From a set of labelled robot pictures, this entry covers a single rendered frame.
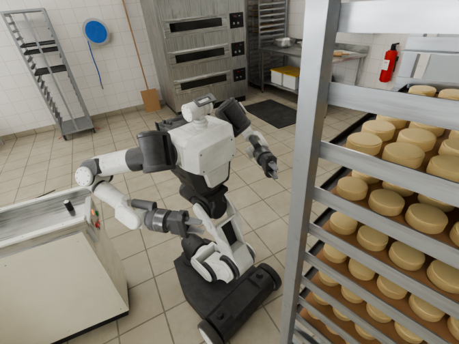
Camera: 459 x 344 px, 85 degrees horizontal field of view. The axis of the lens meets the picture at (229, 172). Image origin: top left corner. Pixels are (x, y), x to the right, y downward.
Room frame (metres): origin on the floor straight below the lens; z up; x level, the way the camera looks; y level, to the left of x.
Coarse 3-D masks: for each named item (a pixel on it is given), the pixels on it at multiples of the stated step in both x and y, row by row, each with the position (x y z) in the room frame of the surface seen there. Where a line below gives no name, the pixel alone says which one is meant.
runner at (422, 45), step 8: (408, 40) 0.63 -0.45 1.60; (416, 40) 0.62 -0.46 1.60; (424, 40) 0.61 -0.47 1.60; (432, 40) 0.60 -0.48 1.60; (440, 40) 0.59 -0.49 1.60; (448, 40) 0.58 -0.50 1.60; (456, 40) 0.57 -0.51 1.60; (408, 48) 0.63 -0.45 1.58; (416, 48) 0.62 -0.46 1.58; (424, 48) 0.61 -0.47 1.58; (432, 48) 0.59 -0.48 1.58; (440, 48) 0.58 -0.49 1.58; (448, 48) 0.57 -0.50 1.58; (456, 48) 0.56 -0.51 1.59
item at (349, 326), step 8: (312, 296) 0.35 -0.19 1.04; (312, 304) 0.33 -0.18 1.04; (320, 304) 0.33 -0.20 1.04; (328, 304) 0.33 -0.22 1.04; (328, 312) 0.31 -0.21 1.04; (336, 312) 0.30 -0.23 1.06; (336, 320) 0.29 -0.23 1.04; (344, 320) 0.28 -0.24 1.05; (344, 328) 0.27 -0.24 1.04; (352, 328) 0.27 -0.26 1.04; (360, 328) 0.26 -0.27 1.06; (352, 336) 0.25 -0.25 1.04; (360, 336) 0.25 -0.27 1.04; (368, 336) 0.24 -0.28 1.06
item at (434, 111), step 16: (336, 96) 0.33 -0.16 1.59; (352, 96) 0.32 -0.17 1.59; (368, 96) 0.30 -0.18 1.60; (384, 96) 0.29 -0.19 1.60; (400, 96) 0.28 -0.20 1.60; (416, 96) 0.26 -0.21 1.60; (368, 112) 0.30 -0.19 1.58; (384, 112) 0.28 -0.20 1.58; (400, 112) 0.27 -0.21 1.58; (416, 112) 0.26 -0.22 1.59; (432, 112) 0.25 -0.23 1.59; (448, 112) 0.24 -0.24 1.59; (448, 128) 0.24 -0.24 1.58
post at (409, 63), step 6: (420, 36) 0.62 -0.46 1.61; (426, 36) 0.63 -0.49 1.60; (408, 54) 0.63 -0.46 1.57; (414, 54) 0.62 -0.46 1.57; (420, 54) 0.63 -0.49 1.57; (402, 60) 0.64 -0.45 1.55; (408, 60) 0.63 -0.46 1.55; (414, 60) 0.62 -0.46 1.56; (402, 66) 0.63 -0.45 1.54; (408, 66) 0.62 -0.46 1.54; (414, 66) 0.62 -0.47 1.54; (402, 72) 0.63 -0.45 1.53; (408, 72) 0.62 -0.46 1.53; (414, 72) 0.63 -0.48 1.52
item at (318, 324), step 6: (300, 312) 0.36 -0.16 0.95; (306, 312) 0.35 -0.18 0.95; (306, 318) 0.34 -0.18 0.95; (312, 318) 0.34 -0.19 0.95; (312, 324) 0.32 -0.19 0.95; (318, 324) 0.32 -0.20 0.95; (324, 324) 0.32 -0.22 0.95; (324, 330) 0.30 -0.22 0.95; (330, 336) 0.29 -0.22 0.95; (336, 336) 0.29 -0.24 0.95; (336, 342) 0.27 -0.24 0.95; (342, 342) 0.27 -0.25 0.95
